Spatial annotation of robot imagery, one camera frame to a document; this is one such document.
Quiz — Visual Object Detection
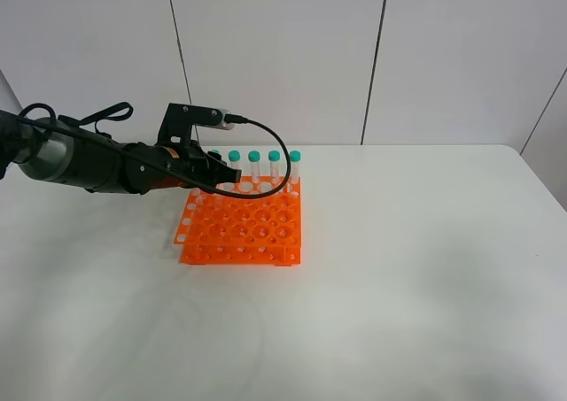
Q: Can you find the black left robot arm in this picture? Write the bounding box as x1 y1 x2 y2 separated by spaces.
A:
1 102 241 195

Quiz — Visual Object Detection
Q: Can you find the orange test tube rack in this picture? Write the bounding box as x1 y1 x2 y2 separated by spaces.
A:
174 182 302 266

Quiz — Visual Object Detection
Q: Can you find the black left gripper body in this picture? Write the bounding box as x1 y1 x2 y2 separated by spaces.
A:
150 142 207 189

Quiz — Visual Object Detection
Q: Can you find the black left camera cable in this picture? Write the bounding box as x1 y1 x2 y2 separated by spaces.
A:
17 102 291 198

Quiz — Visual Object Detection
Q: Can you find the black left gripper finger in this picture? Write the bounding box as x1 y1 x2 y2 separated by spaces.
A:
201 152 242 188

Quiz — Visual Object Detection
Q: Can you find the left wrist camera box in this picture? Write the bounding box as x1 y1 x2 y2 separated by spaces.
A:
157 103 234 147

